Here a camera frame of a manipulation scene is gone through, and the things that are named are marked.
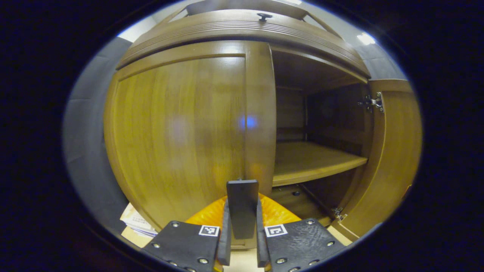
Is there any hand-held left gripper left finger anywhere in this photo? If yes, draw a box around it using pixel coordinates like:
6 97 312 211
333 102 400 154
142 196 232 272

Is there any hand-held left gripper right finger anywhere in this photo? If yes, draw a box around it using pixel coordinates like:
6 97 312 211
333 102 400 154
256 195 346 272

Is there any black door handle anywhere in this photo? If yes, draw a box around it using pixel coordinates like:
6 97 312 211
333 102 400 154
226 179 260 240

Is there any wooden cabinet door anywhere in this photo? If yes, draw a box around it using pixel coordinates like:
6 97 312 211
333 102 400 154
332 79 423 243
104 41 278 250

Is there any wooden double-door shoe cabinet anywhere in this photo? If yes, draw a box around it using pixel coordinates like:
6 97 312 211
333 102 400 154
104 0 423 250

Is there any wooden inner cabinet shelf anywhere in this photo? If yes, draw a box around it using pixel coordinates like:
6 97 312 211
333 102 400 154
272 141 369 187

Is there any stack of white books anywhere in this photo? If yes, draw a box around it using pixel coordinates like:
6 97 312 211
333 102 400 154
119 202 159 238

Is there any wooden ribbed drawer front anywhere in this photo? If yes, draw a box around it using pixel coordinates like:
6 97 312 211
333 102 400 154
115 9 372 79

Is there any small ceiling light panel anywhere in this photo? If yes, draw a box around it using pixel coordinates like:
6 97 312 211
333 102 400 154
356 32 376 46

